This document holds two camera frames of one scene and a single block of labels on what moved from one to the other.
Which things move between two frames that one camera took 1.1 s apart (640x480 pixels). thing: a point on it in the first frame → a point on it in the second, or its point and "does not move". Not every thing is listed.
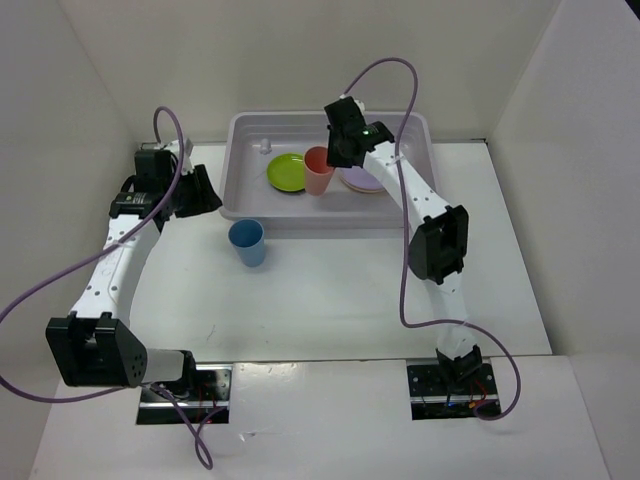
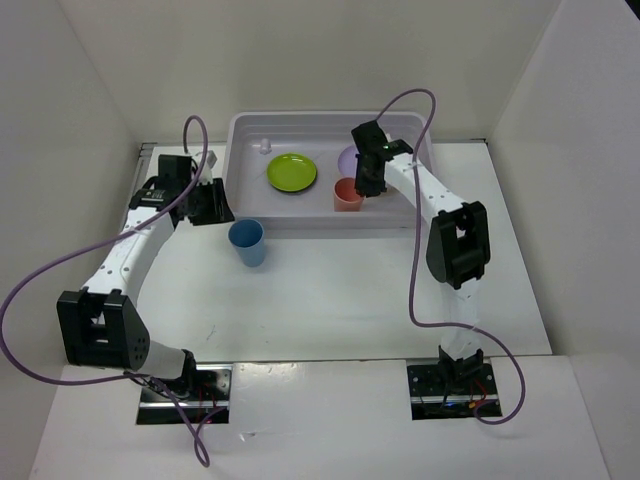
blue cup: (248, 237) does not move
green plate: (287, 172) does not move
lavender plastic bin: (255, 139) does not move
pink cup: (317, 173) → (345, 198)
